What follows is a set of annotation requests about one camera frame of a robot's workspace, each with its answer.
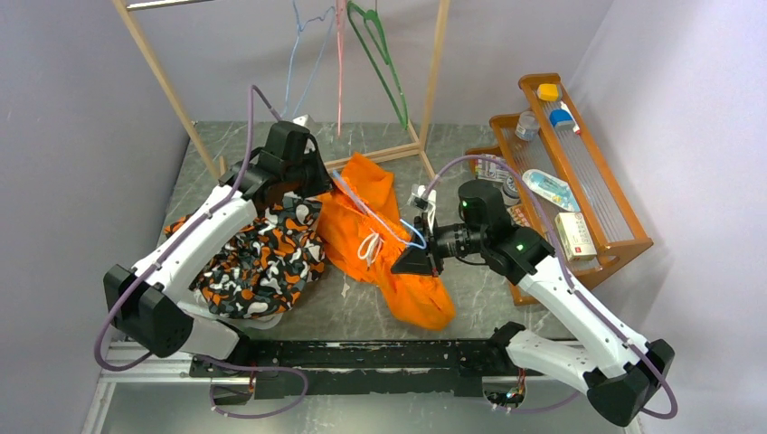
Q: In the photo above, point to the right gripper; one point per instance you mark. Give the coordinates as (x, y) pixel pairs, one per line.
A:
(420, 261)

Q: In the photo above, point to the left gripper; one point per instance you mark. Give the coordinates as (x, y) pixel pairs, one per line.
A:
(322, 180)

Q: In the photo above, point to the blue wire hanger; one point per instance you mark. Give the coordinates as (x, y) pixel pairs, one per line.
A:
(377, 218)
(314, 22)

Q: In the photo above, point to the orange shorts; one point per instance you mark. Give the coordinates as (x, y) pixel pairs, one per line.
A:
(360, 247)

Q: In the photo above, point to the patterned dark shorts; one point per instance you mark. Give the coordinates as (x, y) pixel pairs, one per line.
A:
(263, 263)

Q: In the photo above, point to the white plastic basket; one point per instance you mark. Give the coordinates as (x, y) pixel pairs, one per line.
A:
(239, 317)

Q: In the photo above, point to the orange wooden shelf rack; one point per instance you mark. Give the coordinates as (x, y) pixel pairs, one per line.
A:
(573, 156)

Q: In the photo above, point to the green plastic hanger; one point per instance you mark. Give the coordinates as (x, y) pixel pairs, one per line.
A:
(369, 30)

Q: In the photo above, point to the pink hanger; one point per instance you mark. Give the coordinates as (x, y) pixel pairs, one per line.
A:
(340, 47)

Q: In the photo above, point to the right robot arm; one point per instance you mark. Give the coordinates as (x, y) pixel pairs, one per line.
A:
(617, 368)

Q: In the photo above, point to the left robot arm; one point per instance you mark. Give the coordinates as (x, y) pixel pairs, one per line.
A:
(151, 302)

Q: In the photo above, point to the snack packet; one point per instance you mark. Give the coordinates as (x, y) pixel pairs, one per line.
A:
(489, 168)

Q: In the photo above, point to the white red box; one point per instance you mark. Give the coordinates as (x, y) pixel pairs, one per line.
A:
(575, 236)

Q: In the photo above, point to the small plastic bottle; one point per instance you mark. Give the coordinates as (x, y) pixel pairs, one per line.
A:
(527, 126)

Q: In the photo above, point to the blue eraser block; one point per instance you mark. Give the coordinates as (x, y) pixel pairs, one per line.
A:
(561, 118)

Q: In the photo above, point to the yellow sponge block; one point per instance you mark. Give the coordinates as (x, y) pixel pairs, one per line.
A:
(550, 92)

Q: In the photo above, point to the wooden clothes rack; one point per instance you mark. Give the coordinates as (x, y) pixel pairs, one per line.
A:
(419, 137)

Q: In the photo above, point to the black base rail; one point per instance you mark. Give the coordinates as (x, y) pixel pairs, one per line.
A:
(286, 368)

